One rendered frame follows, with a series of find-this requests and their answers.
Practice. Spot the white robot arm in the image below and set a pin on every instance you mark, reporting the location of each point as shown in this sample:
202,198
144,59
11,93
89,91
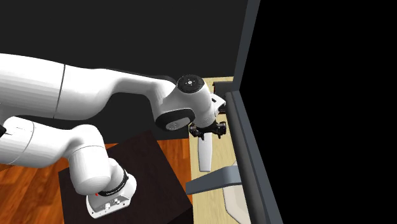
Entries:
93,90

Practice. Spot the dark robot stand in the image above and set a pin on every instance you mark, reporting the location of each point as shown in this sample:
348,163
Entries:
155,180

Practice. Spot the white flat angular object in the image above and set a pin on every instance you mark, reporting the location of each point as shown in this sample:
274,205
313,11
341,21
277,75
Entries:
235,198

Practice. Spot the white elongated flat object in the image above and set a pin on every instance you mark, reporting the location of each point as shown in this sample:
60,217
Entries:
205,155

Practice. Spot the black rectangular object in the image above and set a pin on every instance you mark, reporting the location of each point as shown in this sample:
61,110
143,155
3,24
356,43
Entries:
221,88

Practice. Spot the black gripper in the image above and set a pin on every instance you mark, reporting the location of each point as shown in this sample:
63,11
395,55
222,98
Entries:
218,127

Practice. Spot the light wooden desk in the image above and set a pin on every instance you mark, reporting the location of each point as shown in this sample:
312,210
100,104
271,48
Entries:
211,206

